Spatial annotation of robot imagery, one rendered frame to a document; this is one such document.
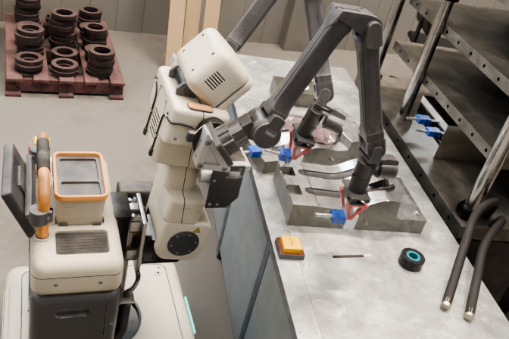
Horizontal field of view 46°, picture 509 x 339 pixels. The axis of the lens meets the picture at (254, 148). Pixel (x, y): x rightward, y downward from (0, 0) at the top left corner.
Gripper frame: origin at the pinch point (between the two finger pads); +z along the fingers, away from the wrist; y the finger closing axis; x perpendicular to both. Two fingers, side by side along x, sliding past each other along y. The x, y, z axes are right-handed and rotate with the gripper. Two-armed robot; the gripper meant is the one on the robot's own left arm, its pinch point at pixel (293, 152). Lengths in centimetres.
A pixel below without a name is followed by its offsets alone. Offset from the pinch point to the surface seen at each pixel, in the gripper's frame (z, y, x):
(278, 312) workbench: 33, -43, -1
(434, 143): 7, 37, -80
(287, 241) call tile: 9.8, -32.6, 4.0
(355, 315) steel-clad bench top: 8, -59, -12
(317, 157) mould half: 11.7, 15.6, -18.8
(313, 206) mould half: 5.0, -19.5, -5.9
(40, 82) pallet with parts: 125, 178, 89
